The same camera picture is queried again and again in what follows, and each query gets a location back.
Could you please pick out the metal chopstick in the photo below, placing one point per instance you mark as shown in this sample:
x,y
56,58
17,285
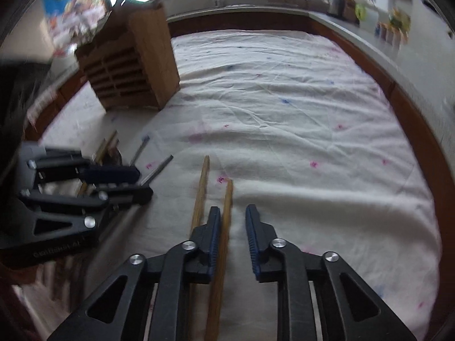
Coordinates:
x,y
138,151
160,167

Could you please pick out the green cup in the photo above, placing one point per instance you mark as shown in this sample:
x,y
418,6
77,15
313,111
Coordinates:
x,y
360,12

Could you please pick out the steel electric kettle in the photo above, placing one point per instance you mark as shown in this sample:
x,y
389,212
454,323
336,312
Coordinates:
x,y
336,1

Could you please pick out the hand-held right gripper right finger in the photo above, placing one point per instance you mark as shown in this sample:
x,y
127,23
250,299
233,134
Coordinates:
x,y
251,241

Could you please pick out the fruit and palm wall poster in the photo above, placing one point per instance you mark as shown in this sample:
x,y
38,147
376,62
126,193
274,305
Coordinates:
x,y
74,3

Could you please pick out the seasoning jar set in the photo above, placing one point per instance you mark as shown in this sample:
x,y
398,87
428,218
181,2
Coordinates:
x,y
389,33

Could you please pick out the yellow green bottle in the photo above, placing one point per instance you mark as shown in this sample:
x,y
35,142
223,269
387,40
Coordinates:
x,y
400,19

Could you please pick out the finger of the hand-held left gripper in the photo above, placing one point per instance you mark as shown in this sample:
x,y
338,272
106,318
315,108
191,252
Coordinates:
x,y
113,176
135,195

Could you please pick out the wooden utensil holder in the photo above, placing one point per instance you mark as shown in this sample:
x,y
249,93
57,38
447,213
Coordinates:
x,y
153,53

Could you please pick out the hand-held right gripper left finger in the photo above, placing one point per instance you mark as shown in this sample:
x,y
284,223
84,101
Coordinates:
x,y
215,241

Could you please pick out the white floral tablecloth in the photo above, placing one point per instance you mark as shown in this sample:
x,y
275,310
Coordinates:
x,y
284,131

